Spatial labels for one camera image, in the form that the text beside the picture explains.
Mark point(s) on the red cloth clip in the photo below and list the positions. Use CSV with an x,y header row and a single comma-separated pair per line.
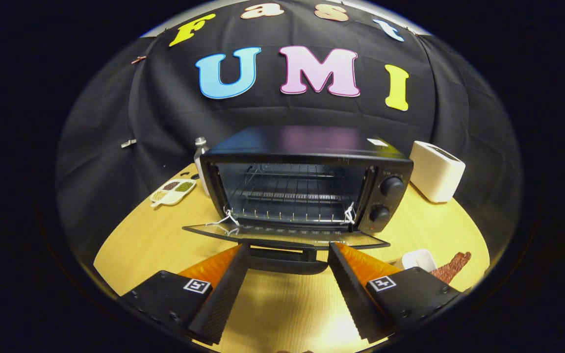
x,y
139,60

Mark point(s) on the reddish brown meat piece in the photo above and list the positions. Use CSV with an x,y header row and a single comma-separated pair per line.
x,y
451,267

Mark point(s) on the silver cloth clip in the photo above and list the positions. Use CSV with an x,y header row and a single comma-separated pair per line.
x,y
128,143

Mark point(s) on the white pop-up toaster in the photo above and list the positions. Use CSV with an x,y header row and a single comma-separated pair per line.
x,y
434,171

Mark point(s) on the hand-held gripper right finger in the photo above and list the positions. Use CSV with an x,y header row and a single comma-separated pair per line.
x,y
351,291

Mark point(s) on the black toaster oven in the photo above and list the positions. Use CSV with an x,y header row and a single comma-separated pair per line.
x,y
312,142

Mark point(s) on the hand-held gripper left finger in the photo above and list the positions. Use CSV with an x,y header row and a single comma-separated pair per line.
x,y
226,294

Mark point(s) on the white ribbed plate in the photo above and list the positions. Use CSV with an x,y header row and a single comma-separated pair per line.
x,y
417,259

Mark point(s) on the clear plastic bottle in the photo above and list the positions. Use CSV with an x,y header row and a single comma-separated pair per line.
x,y
199,152

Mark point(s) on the white divided seasoning dish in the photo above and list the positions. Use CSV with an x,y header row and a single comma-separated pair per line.
x,y
173,191

